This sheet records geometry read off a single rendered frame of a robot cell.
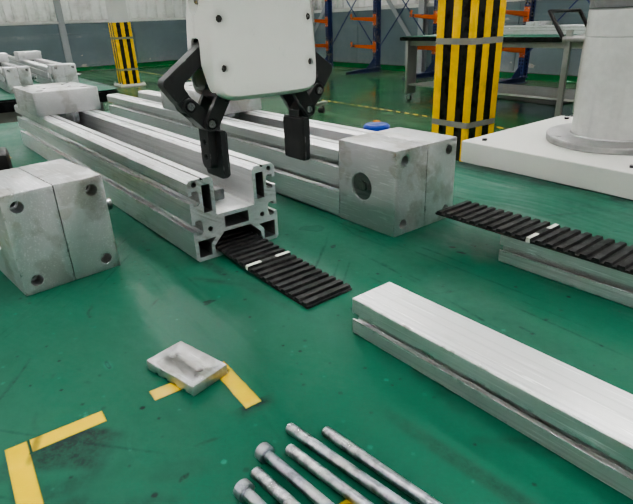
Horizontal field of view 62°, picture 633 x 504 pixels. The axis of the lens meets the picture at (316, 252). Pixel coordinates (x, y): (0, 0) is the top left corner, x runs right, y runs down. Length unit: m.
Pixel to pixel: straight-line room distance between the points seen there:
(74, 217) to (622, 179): 0.64
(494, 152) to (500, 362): 0.56
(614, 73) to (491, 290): 0.46
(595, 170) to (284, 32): 0.48
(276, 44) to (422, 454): 0.32
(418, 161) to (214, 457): 0.38
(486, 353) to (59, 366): 0.29
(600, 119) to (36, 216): 0.73
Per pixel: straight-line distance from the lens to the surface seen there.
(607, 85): 0.87
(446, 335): 0.35
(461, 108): 3.85
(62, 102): 1.06
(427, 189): 0.60
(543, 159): 0.82
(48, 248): 0.54
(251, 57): 0.44
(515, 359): 0.34
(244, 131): 0.78
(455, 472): 0.31
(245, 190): 0.57
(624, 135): 0.88
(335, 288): 0.46
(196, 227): 0.55
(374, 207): 0.59
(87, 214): 0.54
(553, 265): 0.52
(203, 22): 0.43
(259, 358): 0.38
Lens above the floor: 1.00
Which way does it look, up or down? 24 degrees down
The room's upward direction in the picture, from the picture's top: 2 degrees counter-clockwise
